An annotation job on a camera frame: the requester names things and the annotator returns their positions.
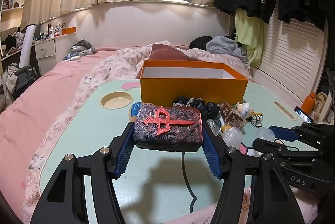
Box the orange bottle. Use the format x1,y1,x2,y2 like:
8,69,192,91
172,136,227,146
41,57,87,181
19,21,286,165
300,92,316,115

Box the red black embossed pouch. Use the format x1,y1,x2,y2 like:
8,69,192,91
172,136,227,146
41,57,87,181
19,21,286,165
133,104,204,153

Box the smartphone with lit screen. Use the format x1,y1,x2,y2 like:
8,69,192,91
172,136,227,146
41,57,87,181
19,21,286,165
294,106,313,123

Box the grey hoodie on bed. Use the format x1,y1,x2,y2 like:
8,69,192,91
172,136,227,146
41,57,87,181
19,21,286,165
206,36,247,63

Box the dark red corduroy pillow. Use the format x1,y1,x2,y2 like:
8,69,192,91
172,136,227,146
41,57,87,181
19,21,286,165
136,43,199,80

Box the white rolled mat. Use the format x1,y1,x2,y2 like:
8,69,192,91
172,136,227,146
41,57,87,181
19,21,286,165
19,25,36,68

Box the black satin lace scrunchie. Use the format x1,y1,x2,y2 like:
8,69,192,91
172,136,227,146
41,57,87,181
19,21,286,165
173,96,220,122

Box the pink bed sheet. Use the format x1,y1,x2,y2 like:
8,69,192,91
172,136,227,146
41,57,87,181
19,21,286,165
0,48,115,217

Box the orange cardboard box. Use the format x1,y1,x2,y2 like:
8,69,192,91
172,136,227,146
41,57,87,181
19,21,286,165
140,60,248,106

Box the white doll keychain figure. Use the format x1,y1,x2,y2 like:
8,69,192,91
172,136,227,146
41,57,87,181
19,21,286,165
236,102,253,120

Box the white bedside drawer cabinet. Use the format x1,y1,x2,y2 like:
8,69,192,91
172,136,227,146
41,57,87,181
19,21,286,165
33,33,77,75

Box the light green hanging garment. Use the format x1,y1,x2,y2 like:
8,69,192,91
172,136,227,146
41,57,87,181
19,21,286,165
235,8,264,67

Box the brown capybara plush toy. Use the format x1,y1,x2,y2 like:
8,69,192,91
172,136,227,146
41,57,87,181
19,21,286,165
128,102,142,123

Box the brown playing card box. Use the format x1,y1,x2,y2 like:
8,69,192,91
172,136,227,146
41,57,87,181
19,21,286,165
220,101,246,129

